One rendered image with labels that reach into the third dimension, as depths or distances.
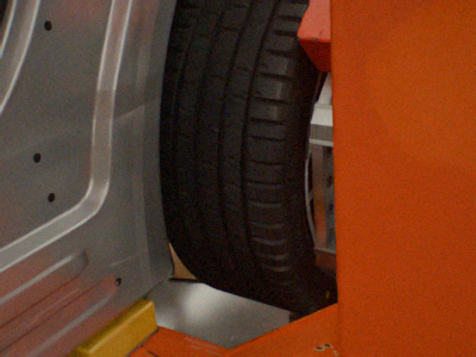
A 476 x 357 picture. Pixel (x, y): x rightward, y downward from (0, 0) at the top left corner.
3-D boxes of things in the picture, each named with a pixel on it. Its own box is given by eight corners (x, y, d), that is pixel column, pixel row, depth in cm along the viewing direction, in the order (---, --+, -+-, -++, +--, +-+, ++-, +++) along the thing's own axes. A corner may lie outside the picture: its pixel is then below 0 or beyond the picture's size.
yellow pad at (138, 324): (91, 305, 119) (86, 278, 117) (161, 329, 111) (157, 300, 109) (21, 356, 108) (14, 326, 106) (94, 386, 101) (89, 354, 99)
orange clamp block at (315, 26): (332, 28, 109) (309, -9, 101) (385, 31, 105) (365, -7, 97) (317, 72, 107) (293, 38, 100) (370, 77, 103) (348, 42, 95)
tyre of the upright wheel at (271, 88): (277, 320, 163) (365, 43, 177) (382, 353, 150) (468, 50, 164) (86, 231, 108) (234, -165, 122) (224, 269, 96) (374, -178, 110)
